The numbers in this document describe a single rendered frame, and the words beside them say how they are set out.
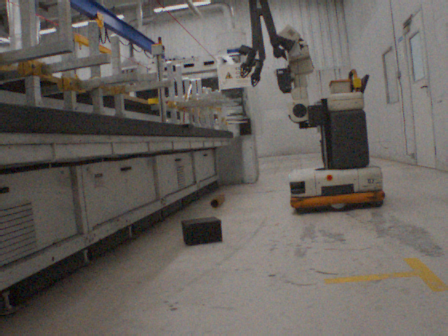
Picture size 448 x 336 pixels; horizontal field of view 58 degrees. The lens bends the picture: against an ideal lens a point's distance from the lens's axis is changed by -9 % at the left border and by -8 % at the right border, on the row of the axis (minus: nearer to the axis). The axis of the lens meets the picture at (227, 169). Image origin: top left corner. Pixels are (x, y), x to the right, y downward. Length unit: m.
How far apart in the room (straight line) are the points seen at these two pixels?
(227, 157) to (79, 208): 4.04
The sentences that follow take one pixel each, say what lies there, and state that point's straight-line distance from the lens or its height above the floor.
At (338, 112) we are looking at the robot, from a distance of 3.07.
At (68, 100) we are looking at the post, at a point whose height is 0.74.
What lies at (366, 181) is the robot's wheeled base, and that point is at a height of 0.20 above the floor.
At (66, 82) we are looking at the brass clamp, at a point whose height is 0.81.
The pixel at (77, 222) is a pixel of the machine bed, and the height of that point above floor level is 0.22.
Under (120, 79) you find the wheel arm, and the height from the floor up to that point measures 0.80.
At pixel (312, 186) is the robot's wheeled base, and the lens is 3.02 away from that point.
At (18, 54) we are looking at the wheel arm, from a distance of 1.26.
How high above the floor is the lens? 0.51
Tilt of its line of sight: 3 degrees down
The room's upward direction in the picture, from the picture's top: 5 degrees counter-clockwise
